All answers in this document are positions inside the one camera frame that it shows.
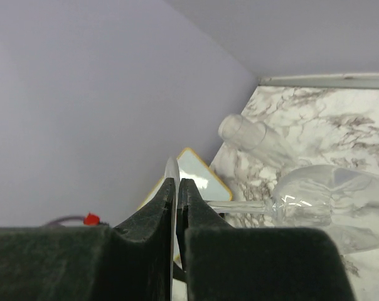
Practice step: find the yellow framed whiteboard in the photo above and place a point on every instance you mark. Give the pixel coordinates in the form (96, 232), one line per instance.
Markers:
(206, 185)

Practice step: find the clear wine glass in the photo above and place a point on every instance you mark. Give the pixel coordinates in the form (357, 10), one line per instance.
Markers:
(260, 141)
(342, 202)

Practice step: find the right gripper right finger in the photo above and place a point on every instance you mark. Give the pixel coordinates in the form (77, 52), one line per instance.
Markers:
(226, 263)

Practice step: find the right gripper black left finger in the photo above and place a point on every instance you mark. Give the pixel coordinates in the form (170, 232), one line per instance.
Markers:
(132, 261)

